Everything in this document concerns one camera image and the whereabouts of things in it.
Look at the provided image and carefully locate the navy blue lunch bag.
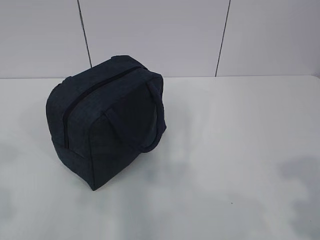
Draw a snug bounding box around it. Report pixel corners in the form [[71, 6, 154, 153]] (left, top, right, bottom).
[[45, 55, 166, 191]]

